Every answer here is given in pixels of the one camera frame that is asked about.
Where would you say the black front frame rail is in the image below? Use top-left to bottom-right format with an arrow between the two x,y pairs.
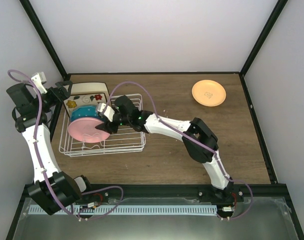
78,184 -> 289,203

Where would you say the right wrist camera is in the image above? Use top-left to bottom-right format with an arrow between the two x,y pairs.
96,102 -> 115,122

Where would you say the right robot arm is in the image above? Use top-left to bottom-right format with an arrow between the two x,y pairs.
96,95 -> 233,202

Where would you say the teal dotted plate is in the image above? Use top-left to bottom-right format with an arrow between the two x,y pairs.
70,105 -> 102,122

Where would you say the orange round plate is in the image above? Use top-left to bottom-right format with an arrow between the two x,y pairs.
192,80 -> 227,107

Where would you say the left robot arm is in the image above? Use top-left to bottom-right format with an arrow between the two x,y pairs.
6,69 -> 94,215

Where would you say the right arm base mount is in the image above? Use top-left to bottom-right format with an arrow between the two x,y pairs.
197,185 -> 244,204

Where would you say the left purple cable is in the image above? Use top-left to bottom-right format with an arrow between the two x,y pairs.
7,69 -> 125,223

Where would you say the white wire dish rack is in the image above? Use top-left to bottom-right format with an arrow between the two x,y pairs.
58,107 -> 146,157

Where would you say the pink round plate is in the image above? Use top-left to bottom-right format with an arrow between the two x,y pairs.
68,117 -> 110,144

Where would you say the cream square plate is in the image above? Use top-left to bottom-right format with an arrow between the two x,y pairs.
71,82 -> 109,96

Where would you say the square floral plate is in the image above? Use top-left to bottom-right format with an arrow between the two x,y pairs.
63,93 -> 107,114

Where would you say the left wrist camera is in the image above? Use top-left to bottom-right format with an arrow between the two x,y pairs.
31,72 -> 47,94

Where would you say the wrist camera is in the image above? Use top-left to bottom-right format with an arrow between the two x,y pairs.
96,102 -> 115,122
31,72 -> 47,94

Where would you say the slotted cable duct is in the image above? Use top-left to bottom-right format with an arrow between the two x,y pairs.
28,204 -> 218,216

